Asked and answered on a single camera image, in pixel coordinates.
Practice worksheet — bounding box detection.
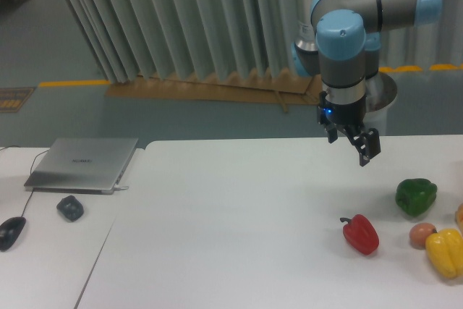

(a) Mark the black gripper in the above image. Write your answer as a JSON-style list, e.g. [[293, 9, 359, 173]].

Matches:
[[317, 90, 381, 166]]

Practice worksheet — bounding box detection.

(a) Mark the yellow bell pepper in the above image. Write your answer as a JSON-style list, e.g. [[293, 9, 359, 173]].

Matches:
[[425, 229, 462, 279]]

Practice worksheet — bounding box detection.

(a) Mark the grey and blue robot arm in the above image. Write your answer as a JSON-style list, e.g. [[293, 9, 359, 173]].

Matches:
[[292, 0, 443, 166]]

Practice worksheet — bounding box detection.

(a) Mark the green bell pepper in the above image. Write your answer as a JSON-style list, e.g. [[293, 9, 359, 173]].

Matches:
[[395, 178, 438, 217]]

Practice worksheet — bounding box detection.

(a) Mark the red bell pepper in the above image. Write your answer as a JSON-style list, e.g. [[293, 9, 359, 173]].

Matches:
[[339, 214, 380, 255]]

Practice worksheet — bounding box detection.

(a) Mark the brown cardboard sheet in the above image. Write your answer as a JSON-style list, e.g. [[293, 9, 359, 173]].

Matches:
[[106, 68, 322, 112]]

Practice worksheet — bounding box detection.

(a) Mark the brown egg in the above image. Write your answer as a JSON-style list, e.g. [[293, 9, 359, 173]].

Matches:
[[409, 222, 437, 249]]

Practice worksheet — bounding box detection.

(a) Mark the grey folding curtain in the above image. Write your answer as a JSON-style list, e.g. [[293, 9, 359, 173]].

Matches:
[[66, 0, 462, 83]]

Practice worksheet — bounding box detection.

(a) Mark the silver laptop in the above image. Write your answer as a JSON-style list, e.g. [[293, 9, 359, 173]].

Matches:
[[24, 137, 138, 194]]

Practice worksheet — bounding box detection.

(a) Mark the black computer mouse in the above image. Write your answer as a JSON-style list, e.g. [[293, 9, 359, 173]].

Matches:
[[0, 216, 27, 252]]

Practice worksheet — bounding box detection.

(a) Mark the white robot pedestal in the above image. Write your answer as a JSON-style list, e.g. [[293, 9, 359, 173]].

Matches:
[[364, 72, 398, 135]]

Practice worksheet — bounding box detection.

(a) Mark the black mouse cable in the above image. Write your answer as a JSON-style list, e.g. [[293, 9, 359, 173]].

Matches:
[[0, 145, 51, 218]]

